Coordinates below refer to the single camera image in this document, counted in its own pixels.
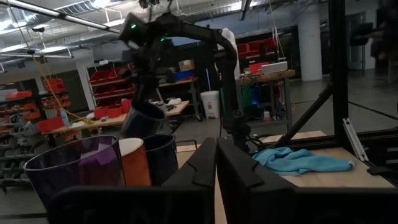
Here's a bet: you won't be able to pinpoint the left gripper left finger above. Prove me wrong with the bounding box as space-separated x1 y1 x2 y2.
46 136 217 224

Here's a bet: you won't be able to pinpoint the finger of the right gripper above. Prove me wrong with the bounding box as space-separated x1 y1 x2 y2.
135 83 159 110

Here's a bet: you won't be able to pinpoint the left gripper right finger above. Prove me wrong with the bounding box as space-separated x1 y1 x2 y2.
217 138 398 224

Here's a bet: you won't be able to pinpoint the dark blue speckled enamel mug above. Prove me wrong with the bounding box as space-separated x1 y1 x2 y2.
121 101 167 139

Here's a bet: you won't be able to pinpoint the dark blue glossy mug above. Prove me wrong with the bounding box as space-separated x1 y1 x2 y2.
142 133 180 187

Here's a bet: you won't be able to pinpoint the orange-red mug white inside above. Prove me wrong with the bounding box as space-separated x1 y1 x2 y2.
118 138 153 187

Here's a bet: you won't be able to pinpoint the purple faceted plastic tumbler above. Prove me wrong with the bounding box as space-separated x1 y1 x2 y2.
23 135 125 209

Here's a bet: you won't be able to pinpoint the red storage bin stack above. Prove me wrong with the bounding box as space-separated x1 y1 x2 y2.
43 77 67 94

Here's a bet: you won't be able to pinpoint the blue storage bin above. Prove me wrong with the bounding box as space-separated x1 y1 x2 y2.
174 70 195 82

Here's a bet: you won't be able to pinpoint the cardboard box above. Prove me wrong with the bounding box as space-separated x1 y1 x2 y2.
178 59 195 72

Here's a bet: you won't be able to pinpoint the shelving with red bins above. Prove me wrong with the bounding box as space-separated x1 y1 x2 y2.
88 67 136 108

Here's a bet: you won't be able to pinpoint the long wooden workbench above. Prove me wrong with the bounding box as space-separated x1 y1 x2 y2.
42 100 190 135

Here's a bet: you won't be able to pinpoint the light blue cloth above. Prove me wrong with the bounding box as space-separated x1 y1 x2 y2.
252 146 356 177

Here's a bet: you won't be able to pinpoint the white trash bin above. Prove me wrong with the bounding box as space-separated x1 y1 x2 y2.
200 90 221 119

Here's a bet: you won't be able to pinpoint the flat red bin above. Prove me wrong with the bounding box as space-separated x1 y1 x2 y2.
37 117 65 132

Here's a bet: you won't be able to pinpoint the long ceiling light tube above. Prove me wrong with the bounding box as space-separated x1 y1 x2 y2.
0 0 121 34

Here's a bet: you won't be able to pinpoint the wooden workbench metal legs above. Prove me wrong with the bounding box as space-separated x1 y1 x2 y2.
236 69 296 131

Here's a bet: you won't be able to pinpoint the white flat box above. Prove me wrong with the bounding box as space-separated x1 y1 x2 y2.
261 61 289 75

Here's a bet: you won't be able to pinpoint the rack with orange bins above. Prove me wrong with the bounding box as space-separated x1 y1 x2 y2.
0 88 74 187

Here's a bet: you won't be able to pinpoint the white round column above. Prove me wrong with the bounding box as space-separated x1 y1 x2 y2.
297 12 323 82

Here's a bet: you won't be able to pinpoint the yellow hanging cable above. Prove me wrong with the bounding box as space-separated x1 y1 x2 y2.
30 55 94 124

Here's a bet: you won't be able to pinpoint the silver aluminium rail piece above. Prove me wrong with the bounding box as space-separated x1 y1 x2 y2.
341 118 369 162

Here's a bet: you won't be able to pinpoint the black metal table frame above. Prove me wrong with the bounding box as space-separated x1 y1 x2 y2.
257 0 398 187

